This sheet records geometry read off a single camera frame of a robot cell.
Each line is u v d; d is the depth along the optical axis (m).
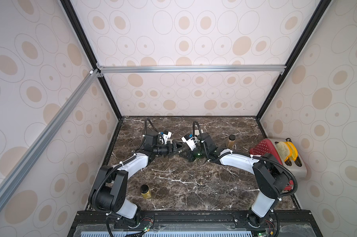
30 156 0.51
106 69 0.91
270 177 0.47
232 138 0.95
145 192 0.74
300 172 0.74
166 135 0.81
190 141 0.78
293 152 0.76
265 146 0.85
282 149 0.79
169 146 0.75
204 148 0.69
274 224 0.72
